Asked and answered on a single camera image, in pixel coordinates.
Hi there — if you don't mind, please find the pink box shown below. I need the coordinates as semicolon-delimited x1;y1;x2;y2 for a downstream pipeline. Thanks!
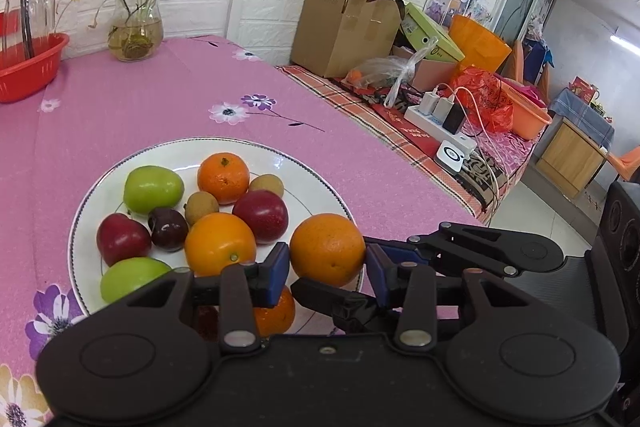
391;44;459;94

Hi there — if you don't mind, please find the green jujube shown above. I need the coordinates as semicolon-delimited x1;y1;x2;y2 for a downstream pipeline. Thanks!
100;257;173;305
123;165;184;215

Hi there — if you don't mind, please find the picture frame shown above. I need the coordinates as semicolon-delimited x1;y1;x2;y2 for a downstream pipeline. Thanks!
422;0;456;26

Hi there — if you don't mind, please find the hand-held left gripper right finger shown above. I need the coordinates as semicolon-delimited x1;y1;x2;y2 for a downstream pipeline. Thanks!
365;244;524;351

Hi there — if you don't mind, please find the mandarin orange with stem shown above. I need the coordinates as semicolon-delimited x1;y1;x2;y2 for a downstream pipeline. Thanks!
197;152;250;206

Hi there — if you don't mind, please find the orange plastic basket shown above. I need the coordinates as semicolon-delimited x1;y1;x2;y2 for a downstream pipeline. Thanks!
494;74;554;141

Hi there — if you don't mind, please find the plaid cloth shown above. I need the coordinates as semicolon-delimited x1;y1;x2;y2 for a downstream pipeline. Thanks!
275;64;532;229

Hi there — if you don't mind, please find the glass vase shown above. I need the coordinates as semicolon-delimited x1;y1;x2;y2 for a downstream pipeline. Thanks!
107;0;165;63

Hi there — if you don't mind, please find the white power strip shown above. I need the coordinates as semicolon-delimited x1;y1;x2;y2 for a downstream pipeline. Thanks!
403;104;482;148

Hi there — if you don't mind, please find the red plastic bag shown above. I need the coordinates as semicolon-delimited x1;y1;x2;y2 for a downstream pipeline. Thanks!
449;66;516;134

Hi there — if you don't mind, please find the red plastic basket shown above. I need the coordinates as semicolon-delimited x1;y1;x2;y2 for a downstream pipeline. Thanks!
0;33;71;104

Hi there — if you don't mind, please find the green box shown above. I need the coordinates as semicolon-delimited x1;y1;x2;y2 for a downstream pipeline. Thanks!
399;2;466;64

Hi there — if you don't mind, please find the white charging cable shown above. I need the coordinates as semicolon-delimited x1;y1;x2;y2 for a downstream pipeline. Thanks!
439;83;512;219

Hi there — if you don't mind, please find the clear plastic bag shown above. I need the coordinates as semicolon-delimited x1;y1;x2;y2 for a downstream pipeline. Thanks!
344;48;432;108

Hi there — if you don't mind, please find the clear glass jar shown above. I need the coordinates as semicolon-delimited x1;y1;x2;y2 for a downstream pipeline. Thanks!
0;0;57;58

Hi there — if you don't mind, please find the black charger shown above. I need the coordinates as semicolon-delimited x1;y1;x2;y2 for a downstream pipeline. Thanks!
442;104;467;134

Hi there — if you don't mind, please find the wooden cabinet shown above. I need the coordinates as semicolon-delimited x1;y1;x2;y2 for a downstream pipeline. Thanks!
535;119;609;200

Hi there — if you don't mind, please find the white plate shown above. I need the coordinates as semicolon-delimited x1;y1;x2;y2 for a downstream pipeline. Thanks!
67;137;366;337

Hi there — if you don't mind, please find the orange bag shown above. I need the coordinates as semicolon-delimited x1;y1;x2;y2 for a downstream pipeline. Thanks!
447;14;514;74

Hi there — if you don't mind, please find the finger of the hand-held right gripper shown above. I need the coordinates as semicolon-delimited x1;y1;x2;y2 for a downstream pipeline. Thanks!
364;222;566;277
291;277;401;334

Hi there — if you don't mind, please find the pink floral tablecloth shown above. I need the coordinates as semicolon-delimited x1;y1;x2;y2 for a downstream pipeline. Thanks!
0;34;487;427

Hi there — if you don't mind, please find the cardboard box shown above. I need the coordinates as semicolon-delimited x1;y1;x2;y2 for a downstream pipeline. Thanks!
290;0;404;80

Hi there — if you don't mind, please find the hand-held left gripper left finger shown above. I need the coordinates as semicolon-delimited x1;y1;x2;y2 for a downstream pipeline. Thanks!
125;242;291;354

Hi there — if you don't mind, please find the blue cloth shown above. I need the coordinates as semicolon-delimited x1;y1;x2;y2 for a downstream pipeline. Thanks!
547;87;616;148

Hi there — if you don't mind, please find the dark purple plum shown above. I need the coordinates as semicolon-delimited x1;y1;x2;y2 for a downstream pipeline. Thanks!
147;207;190;252

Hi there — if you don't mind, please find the dark utensil in jar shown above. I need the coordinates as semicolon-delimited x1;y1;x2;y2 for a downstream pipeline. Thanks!
18;0;36;58

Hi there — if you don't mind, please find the small dark red plum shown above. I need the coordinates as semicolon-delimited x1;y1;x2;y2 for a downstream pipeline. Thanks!
196;306;219;340

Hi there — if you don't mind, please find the white round-button device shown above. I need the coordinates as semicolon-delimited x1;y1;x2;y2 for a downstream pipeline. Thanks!
433;139;479;170

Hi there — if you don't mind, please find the brown longan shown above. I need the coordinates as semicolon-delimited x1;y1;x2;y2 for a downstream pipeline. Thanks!
248;174;285;199
184;191;220;226

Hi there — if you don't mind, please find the orange chair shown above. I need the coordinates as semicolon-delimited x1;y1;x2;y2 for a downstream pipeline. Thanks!
607;146;640;181

